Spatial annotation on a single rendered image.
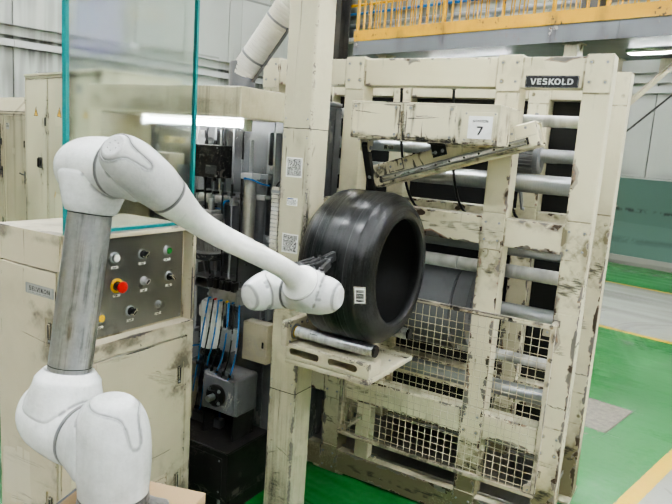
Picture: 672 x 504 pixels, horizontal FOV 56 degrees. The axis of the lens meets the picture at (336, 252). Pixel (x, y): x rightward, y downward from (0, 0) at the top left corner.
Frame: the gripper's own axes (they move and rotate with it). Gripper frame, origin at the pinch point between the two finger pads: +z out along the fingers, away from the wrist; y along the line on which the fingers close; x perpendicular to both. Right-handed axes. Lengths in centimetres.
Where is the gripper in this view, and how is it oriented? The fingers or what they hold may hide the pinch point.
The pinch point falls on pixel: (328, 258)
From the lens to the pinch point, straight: 207.0
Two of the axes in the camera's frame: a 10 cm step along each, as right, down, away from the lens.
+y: -8.5, -1.4, 5.0
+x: 0.1, 9.6, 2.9
